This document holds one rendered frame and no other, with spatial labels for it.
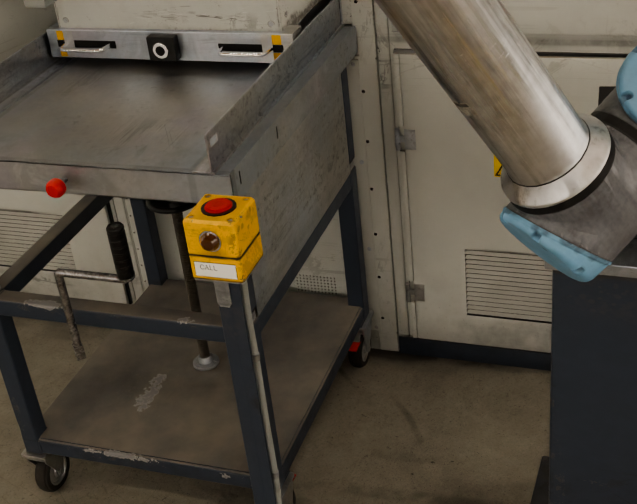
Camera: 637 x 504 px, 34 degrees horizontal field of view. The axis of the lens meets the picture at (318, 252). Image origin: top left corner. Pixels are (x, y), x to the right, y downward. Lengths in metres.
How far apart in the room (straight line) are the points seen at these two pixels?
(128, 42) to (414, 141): 0.64
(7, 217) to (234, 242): 1.54
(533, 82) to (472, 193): 1.11
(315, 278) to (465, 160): 0.53
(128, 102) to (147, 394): 0.68
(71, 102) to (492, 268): 1.00
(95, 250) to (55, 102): 0.80
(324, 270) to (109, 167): 0.92
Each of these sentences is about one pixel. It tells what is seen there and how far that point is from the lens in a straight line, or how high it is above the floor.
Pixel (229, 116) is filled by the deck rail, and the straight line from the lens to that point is 1.73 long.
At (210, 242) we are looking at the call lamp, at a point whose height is 0.88.
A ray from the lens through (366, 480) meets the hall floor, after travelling 2.30.
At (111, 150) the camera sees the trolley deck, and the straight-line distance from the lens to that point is 1.83.
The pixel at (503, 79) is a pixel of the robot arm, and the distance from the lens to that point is 1.20.
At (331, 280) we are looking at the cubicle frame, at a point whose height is 0.20.
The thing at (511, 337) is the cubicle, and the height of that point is 0.10.
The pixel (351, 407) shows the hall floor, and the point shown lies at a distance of 2.48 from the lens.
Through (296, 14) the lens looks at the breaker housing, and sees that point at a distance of 2.09.
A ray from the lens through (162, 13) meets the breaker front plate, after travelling 2.11.
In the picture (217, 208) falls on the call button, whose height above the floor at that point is 0.91.
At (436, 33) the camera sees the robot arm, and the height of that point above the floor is 1.19.
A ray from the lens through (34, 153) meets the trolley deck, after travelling 1.88.
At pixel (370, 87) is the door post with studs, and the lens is 2.29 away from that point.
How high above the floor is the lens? 1.58
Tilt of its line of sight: 31 degrees down
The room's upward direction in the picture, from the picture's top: 7 degrees counter-clockwise
